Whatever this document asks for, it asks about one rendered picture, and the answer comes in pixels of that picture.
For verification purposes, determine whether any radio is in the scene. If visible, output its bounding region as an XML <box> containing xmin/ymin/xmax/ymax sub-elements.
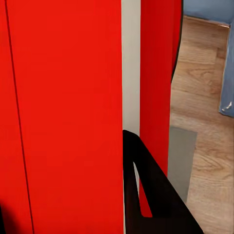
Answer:
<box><xmin>0</xmin><ymin>0</ymin><xmax>184</xmax><ymax>234</ymax></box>

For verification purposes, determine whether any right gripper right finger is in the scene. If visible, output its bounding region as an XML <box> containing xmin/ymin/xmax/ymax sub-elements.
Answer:
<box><xmin>122</xmin><ymin>130</ymin><xmax>205</xmax><ymax>234</ymax></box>

